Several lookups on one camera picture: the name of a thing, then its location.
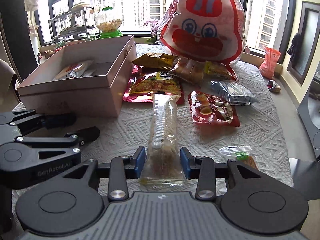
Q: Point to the red rabbit face snack bag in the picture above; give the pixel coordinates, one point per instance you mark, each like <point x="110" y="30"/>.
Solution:
<point x="204" y="30"/>

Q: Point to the orange plastic bag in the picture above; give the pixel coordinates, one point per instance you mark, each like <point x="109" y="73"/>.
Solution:
<point x="269" y="64"/>

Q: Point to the clear round cookie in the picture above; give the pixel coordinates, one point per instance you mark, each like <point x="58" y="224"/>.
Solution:
<point x="240" y="153"/>

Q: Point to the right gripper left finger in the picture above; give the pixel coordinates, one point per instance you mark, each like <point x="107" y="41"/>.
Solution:
<point x="119" y="170"/>

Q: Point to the beige covered chair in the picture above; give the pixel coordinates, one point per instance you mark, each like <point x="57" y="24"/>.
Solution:
<point x="9" y="96"/>

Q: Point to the metal shoe rack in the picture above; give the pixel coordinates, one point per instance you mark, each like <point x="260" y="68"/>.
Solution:
<point x="77" y="24"/>

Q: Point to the dark framed door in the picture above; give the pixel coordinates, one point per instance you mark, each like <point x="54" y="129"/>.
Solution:
<point x="303" y="44"/>

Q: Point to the brown bread packet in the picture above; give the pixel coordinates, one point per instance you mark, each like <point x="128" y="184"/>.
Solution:
<point x="195" y="72"/>

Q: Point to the red spicy strip snack bag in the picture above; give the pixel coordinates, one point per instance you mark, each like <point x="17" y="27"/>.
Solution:
<point x="147" y="81"/>

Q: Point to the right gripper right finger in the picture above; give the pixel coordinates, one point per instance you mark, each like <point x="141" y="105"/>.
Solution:
<point x="205" y="170"/>

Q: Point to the pink orchid flower pot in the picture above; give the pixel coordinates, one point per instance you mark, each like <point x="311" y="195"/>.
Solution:
<point x="154" y="24"/>

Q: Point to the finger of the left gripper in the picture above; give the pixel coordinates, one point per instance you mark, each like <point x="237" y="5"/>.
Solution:
<point x="21" y="123"/>
<point x="73" y="140"/>

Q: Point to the blue pig cartoon snack packet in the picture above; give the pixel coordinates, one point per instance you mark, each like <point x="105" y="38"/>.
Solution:
<point x="233" y="92"/>

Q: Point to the slipper on floor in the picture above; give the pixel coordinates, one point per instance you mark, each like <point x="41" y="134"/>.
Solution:
<point x="273" y="86"/>

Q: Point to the pink cardboard box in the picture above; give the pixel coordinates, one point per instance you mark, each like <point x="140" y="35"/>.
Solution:
<point x="97" y="95"/>

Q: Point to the red egg tart snack bag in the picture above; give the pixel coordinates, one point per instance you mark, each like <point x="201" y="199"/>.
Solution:
<point x="212" y="110"/>

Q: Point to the silver white snack packet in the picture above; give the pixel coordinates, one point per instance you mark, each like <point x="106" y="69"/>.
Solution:
<point x="75" y="70"/>

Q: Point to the green candy dispenser globe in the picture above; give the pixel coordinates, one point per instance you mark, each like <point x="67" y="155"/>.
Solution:
<point x="108" y="22"/>

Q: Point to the white textured tablecloth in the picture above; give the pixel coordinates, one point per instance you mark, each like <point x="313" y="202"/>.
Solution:
<point x="259" y="129"/>

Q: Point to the yellow brown snack bag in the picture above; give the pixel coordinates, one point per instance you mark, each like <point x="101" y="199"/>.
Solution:
<point x="156" y="60"/>

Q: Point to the long clear cereal bar packet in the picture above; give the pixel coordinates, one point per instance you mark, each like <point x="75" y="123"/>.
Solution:
<point x="162" y="168"/>

